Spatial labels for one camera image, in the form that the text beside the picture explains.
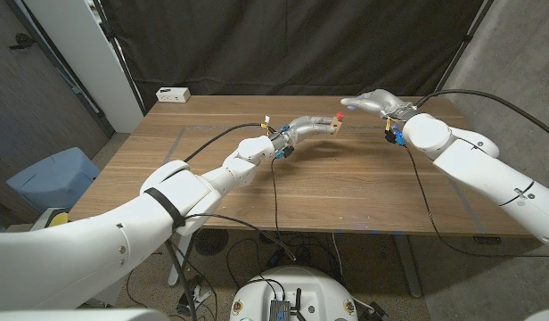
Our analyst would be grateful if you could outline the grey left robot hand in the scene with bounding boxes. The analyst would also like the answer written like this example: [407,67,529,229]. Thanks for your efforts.
[274,115,338,155]

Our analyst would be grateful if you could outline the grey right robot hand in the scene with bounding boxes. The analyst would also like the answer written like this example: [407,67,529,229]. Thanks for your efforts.
[340,88,417,122]

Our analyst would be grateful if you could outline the black backdrop curtain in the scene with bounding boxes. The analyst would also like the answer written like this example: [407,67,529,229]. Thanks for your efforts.
[98,0,496,111]

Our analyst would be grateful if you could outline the grey tape outline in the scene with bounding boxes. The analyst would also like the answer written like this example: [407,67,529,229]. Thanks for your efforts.
[165,125,488,235]

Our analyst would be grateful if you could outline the black backdrop stand pole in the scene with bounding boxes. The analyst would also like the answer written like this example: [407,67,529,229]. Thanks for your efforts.
[91,0,147,117]
[433,0,496,96]

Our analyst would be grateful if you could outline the white power strip box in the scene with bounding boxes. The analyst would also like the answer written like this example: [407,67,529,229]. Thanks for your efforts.
[155,86,192,104]

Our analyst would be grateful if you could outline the black round fan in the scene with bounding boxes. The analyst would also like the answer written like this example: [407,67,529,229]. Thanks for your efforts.
[193,228,230,257]

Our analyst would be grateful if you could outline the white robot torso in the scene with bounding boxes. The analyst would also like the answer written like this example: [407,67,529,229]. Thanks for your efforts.
[229,266,359,321]

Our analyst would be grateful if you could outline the white table leg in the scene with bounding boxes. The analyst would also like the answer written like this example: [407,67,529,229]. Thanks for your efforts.
[392,234,423,299]
[167,229,196,287]

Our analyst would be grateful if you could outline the black antenna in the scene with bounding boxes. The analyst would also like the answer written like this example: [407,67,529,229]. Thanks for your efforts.
[291,288,305,321]

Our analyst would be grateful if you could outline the grey electronics box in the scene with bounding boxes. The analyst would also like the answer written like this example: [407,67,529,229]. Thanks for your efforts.
[268,299,292,321]

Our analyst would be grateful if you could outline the white panel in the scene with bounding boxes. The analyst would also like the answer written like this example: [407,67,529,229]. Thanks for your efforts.
[22,0,144,134]

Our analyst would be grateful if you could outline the light blue bin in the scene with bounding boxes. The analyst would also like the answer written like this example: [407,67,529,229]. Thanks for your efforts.
[5,146,102,213]

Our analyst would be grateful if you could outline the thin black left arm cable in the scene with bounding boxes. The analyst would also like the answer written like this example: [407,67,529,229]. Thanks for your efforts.
[176,155,298,262]

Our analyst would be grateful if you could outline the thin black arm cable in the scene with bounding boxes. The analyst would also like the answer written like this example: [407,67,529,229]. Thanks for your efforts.
[403,144,549,259]
[176,155,298,262]

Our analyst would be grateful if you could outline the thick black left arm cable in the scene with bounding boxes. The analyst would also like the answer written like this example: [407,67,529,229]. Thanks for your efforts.
[183,122,269,164]

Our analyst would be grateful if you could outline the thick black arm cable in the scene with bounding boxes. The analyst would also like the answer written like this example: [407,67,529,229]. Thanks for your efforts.
[414,88,549,143]
[183,122,269,164]

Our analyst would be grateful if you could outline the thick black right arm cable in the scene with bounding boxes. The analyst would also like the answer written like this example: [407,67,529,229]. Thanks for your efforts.
[414,88,549,143]

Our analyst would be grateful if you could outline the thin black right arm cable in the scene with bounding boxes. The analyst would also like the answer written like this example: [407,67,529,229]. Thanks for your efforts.
[403,144,549,259]

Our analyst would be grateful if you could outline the tangle of black floor cables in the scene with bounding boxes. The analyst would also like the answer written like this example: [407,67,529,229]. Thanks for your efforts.
[225,229,342,286]

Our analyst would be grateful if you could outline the white floor cable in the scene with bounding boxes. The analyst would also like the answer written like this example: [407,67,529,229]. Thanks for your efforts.
[331,231,346,281]

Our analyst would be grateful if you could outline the black door handle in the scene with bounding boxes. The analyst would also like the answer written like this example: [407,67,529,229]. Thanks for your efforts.
[7,32,37,50]

